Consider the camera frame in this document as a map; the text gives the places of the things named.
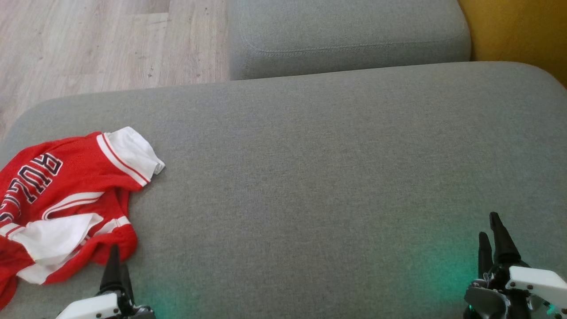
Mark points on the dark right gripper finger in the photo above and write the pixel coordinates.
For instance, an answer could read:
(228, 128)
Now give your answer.
(485, 254)
(502, 243)

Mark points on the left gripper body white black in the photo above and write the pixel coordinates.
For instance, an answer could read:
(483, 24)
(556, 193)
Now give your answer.
(91, 308)

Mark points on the large yellow sofa backrest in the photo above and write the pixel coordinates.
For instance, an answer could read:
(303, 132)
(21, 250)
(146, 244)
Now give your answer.
(518, 31)

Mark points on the red jersey with white sleeves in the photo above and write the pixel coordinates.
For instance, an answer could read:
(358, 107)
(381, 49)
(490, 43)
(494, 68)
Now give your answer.
(79, 177)

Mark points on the grey sofa seat cushion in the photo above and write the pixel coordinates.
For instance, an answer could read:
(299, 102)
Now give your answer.
(310, 199)
(345, 35)

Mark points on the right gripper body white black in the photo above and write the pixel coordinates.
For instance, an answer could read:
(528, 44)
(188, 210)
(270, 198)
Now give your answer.
(531, 283)

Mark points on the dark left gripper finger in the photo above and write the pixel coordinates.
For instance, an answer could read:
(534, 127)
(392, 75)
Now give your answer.
(111, 272)
(126, 285)

